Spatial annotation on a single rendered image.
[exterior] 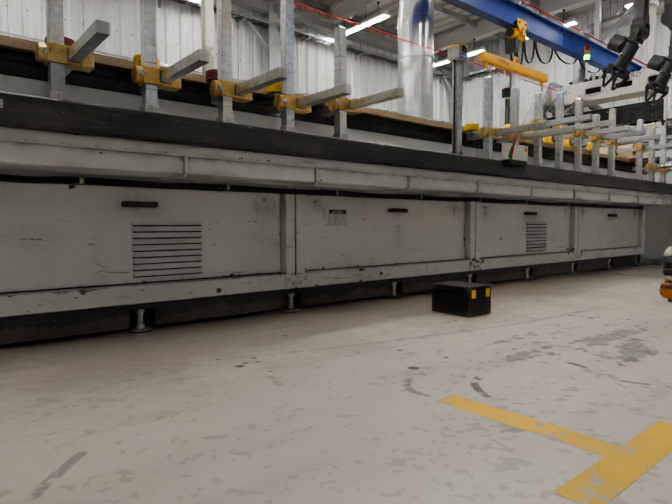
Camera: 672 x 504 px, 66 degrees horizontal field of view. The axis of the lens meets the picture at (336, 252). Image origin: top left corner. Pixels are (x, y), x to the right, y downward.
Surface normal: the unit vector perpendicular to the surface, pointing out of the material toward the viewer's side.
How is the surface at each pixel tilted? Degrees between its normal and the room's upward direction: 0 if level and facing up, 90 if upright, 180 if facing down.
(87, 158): 90
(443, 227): 90
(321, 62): 90
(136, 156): 90
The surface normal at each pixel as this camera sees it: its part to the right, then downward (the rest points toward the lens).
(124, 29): 0.64, 0.04
